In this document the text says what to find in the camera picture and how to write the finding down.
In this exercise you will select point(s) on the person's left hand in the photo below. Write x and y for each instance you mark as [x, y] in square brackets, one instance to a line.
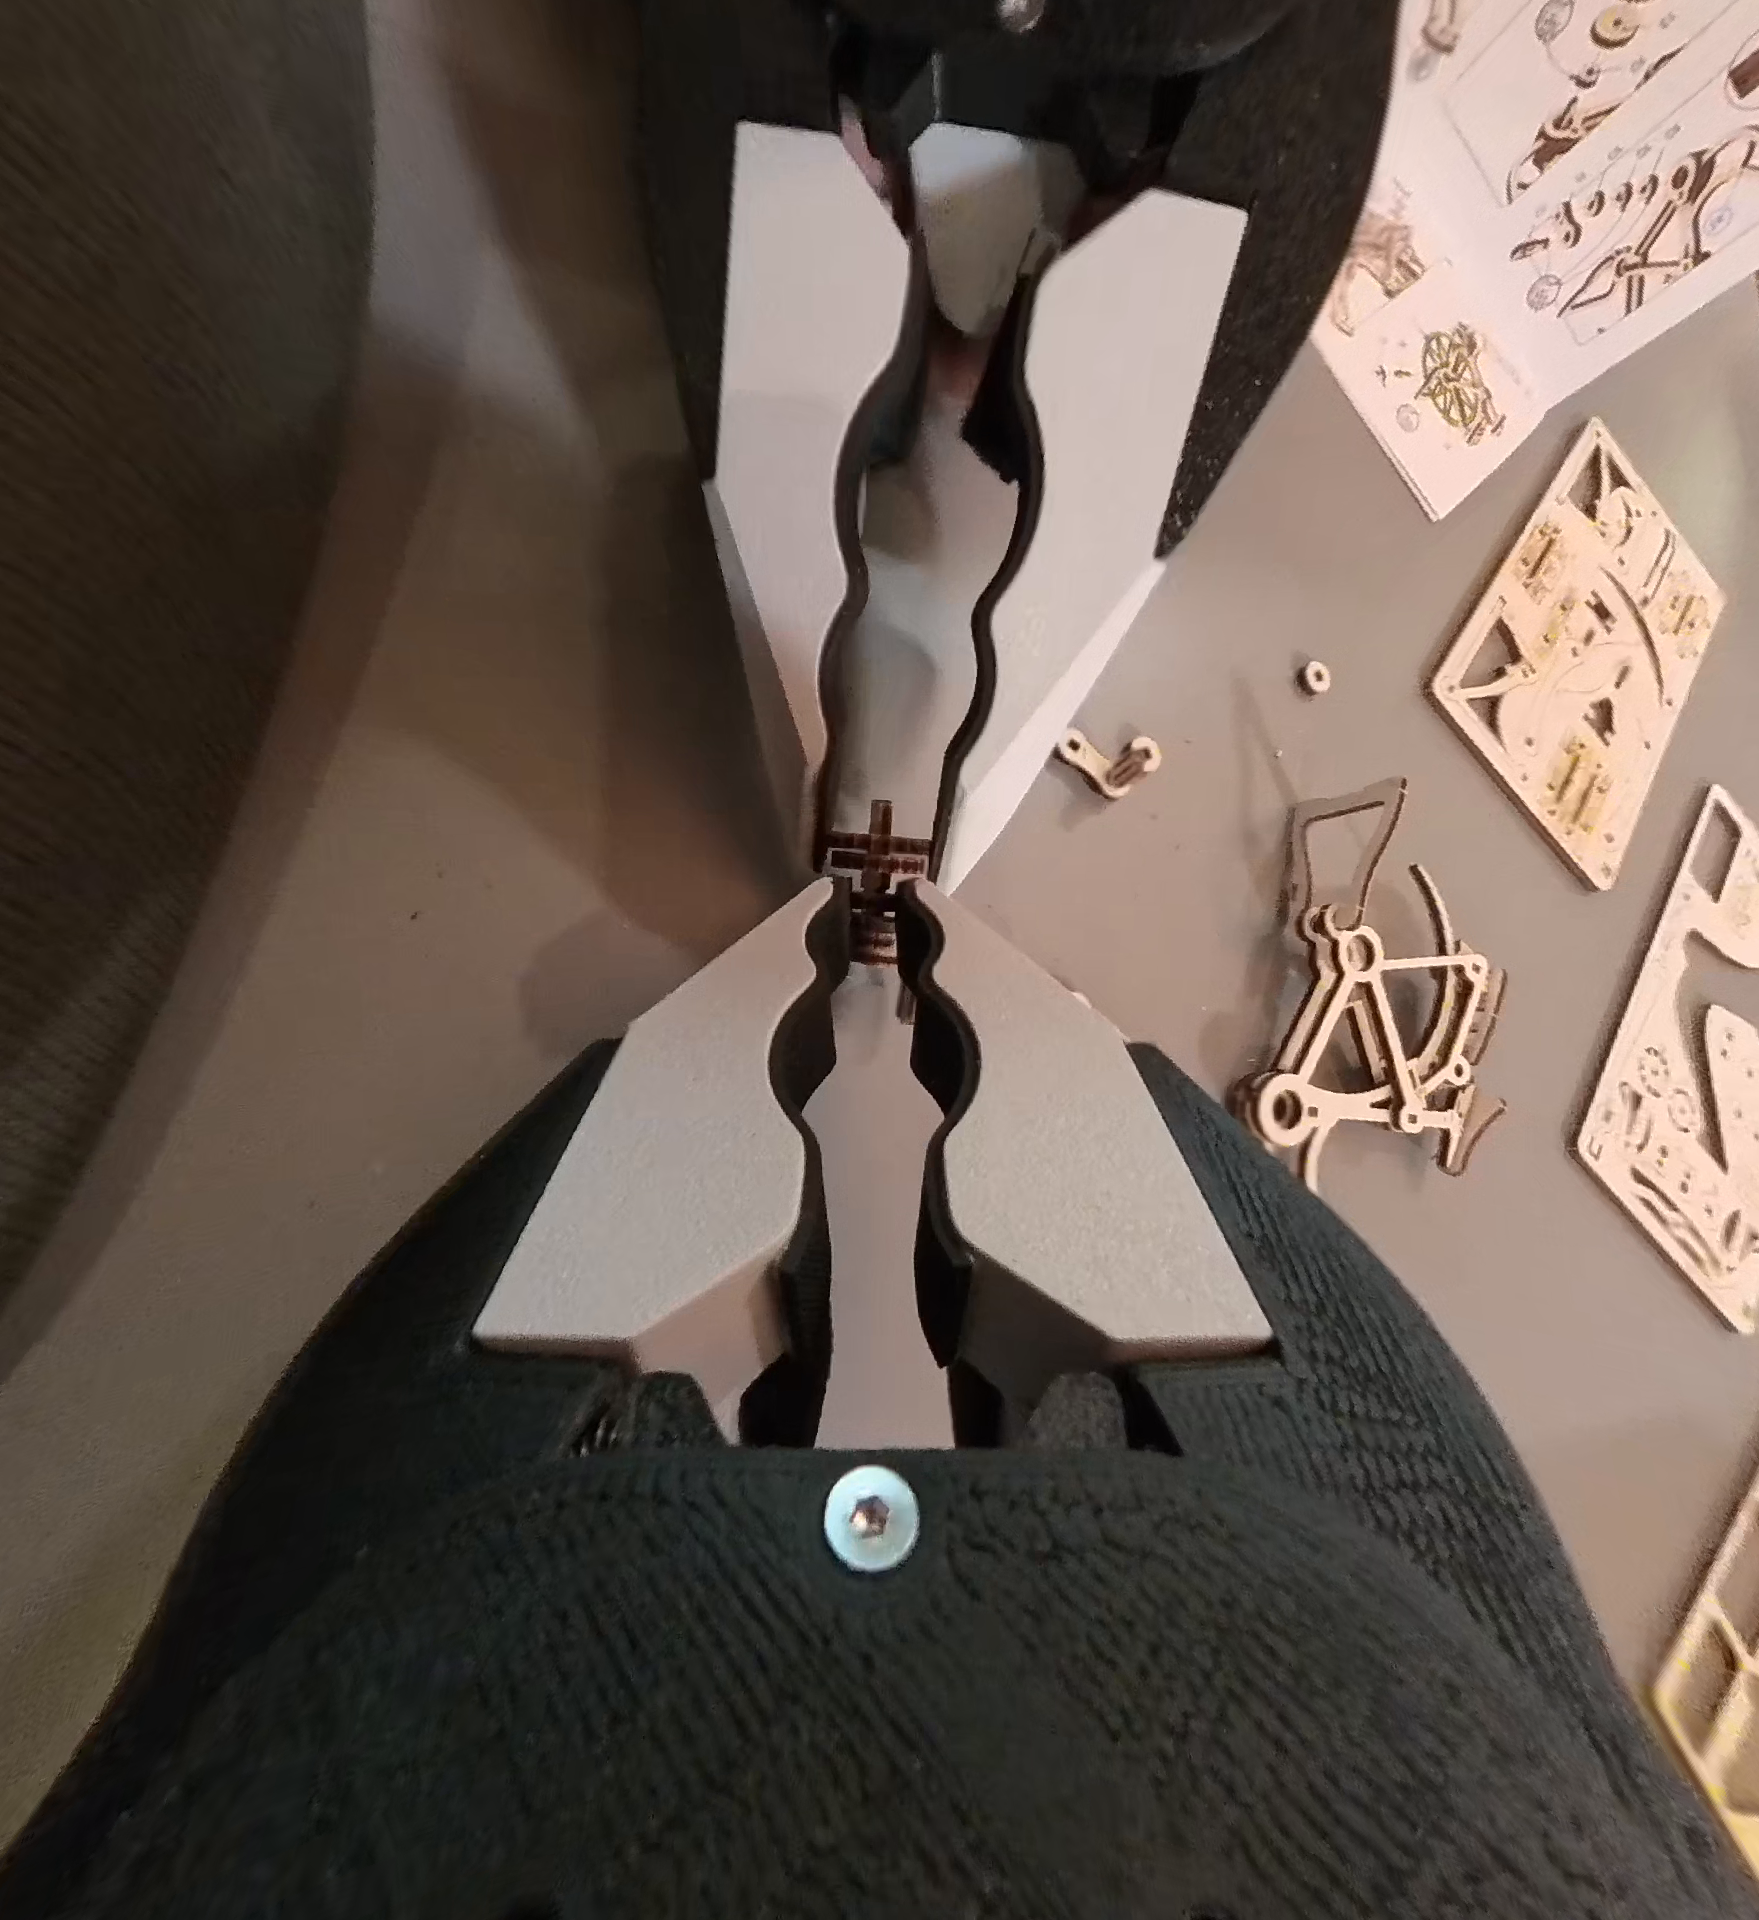
[955, 368]

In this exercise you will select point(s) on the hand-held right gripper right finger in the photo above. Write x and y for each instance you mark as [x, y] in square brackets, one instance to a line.
[1090, 1215]

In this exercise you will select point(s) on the assembly instruction booklet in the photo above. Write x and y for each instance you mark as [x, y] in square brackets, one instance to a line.
[1478, 271]

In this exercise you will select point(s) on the wooden model frame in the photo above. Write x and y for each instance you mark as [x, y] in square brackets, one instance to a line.
[1343, 974]

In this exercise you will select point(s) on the wooden parts sheet slotted strips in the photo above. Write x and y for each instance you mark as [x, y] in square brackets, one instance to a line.
[1570, 675]

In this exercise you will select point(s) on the wooden link piece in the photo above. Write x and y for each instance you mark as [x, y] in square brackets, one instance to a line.
[1112, 763]

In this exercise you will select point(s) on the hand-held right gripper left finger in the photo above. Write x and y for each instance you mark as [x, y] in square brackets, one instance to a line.
[653, 1201]

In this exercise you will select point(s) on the wooden parts sheet curved cutout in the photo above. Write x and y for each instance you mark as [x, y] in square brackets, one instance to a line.
[1719, 1079]

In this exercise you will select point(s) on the wooden gear axle assembly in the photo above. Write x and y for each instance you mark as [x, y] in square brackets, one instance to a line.
[880, 870]

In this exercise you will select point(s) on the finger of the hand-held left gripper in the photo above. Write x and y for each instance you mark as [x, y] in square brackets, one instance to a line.
[789, 376]
[1119, 389]

